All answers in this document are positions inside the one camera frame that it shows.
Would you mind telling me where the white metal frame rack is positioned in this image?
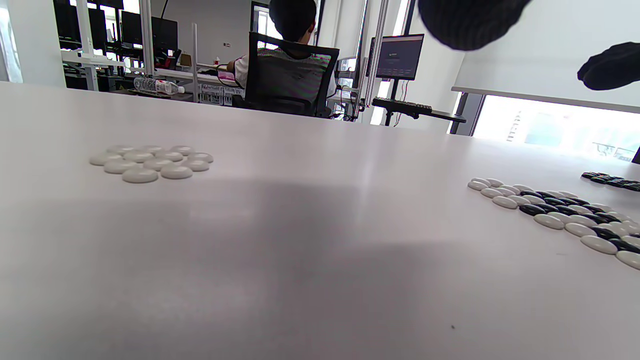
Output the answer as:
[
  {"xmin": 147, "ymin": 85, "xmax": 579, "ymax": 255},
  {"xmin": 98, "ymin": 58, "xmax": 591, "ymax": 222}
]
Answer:
[{"xmin": 59, "ymin": 0, "xmax": 201, "ymax": 104}]

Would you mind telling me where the black monitor stand pole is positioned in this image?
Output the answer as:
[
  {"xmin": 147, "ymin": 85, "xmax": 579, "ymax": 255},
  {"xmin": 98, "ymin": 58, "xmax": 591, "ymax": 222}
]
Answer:
[{"xmin": 384, "ymin": 79, "xmax": 400, "ymax": 127}]

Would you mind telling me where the grey window pillar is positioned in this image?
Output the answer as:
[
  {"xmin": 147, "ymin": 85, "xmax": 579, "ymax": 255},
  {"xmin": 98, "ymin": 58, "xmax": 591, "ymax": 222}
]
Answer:
[{"xmin": 449, "ymin": 92, "xmax": 486, "ymax": 137}]

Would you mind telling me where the clear plastic water bottle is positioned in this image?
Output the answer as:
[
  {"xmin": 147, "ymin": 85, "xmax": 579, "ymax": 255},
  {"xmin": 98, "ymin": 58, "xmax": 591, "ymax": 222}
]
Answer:
[{"xmin": 133, "ymin": 76, "xmax": 186, "ymax": 96}]

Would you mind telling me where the person's left hand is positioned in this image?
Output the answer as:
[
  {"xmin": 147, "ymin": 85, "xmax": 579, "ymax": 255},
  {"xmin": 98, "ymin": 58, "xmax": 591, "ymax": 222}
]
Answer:
[{"xmin": 417, "ymin": 0, "xmax": 533, "ymax": 52}]

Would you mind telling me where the black mesh office chair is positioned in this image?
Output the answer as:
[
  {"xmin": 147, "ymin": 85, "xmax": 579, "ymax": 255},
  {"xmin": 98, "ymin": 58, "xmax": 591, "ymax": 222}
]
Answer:
[{"xmin": 232, "ymin": 32, "xmax": 341, "ymax": 119}]

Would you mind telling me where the pile of mixed go stones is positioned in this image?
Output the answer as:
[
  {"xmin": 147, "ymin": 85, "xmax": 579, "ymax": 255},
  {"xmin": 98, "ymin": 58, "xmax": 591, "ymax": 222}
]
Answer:
[{"xmin": 467, "ymin": 177, "xmax": 640, "ymax": 271}]

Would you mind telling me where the white roller blind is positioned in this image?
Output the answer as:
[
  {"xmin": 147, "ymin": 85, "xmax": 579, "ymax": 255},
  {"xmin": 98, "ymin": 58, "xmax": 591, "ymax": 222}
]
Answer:
[{"xmin": 451, "ymin": 0, "xmax": 640, "ymax": 114}]

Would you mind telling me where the black computer monitor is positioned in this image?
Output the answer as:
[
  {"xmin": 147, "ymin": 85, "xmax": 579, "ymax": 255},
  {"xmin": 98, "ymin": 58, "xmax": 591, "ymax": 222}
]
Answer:
[{"xmin": 374, "ymin": 33, "xmax": 425, "ymax": 81}]

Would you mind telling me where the aluminium frame post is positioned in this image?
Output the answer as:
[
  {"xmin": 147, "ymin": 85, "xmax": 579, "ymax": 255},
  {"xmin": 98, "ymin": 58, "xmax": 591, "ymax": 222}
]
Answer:
[{"xmin": 359, "ymin": 0, "xmax": 390, "ymax": 122}]

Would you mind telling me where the person's right hand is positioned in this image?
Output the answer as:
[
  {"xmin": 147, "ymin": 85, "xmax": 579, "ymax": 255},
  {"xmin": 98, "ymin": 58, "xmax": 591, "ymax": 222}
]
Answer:
[{"xmin": 577, "ymin": 42, "xmax": 640, "ymax": 91}]

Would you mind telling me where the black keyboard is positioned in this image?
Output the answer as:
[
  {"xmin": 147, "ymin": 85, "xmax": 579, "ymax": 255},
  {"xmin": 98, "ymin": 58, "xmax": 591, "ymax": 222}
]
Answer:
[{"xmin": 372, "ymin": 97, "xmax": 433, "ymax": 114}]

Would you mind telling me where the dark background monitor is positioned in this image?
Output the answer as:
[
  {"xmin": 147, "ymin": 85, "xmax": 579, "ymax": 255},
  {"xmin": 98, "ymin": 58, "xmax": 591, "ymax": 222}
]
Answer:
[{"xmin": 121, "ymin": 10, "xmax": 179, "ymax": 51}]

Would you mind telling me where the cluster of white go stones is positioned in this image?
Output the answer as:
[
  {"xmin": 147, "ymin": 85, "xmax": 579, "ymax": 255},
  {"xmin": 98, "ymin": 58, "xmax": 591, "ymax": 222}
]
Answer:
[{"xmin": 89, "ymin": 144, "xmax": 215, "ymax": 184}]

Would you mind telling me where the cluster of black go stones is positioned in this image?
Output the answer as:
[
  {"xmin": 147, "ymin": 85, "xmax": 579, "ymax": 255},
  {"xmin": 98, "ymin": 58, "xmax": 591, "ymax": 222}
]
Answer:
[{"xmin": 581, "ymin": 171, "xmax": 640, "ymax": 193}]

